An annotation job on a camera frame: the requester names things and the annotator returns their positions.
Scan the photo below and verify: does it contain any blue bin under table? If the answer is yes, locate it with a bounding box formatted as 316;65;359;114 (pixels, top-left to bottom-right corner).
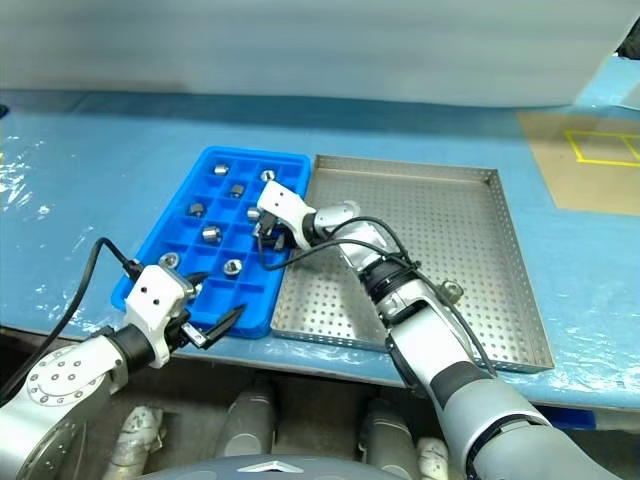
529;402;597;430

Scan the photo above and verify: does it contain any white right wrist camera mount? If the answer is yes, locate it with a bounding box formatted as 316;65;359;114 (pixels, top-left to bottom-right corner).
255;181;317;251

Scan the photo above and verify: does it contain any grey robot chest with emblem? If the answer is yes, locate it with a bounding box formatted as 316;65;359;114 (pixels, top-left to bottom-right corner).
144;452;381;480

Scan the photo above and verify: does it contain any perforated metal tray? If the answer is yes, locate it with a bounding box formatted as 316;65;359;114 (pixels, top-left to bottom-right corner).
269;153;555;375

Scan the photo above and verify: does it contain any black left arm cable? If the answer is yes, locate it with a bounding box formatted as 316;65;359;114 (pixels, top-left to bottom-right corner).
0;237;144;399

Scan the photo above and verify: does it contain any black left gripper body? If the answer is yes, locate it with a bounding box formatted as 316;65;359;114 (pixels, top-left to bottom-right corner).
167;284;209;351

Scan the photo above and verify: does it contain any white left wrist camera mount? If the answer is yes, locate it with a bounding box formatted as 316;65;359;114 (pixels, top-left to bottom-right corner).
123;265;195;370

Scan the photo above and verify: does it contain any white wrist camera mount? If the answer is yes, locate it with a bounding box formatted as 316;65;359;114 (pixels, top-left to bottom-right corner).
255;181;317;251
123;265;195;370

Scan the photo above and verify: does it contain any brown table mat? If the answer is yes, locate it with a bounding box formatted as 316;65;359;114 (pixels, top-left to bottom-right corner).
517;110;640;217

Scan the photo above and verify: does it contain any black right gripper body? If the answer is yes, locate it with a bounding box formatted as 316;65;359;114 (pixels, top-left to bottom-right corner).
253;212;296;246

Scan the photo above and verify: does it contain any blue compartment tray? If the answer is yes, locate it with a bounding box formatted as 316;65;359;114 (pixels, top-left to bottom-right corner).
110;145;312;340

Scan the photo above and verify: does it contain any grey rounded leg cover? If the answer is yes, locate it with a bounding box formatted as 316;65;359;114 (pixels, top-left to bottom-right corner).
357;397;419;466
214;387;279;464

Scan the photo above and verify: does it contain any white perforated foot cover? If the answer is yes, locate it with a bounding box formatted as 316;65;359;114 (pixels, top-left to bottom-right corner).
112;405;166;466
417;437;449;474

